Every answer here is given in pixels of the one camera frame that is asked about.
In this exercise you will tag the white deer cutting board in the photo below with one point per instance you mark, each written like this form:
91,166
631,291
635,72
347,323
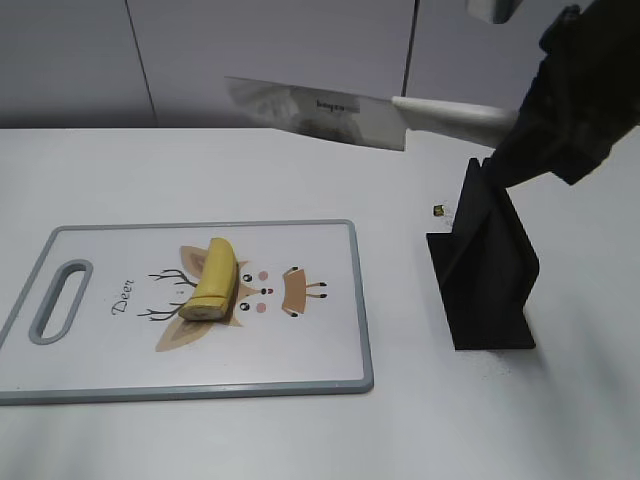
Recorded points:
98,320

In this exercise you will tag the black knife stand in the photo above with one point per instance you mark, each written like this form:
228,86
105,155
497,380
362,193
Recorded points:
486,268

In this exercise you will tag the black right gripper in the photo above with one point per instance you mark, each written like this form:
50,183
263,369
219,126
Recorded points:
583,99

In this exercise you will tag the large yellow banana piece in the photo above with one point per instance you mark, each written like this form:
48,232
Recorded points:
219,271

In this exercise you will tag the white handled kitchen knife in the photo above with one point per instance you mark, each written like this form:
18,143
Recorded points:
364,120

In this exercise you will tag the small cut banana slice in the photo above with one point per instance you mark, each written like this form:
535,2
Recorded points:
204,309

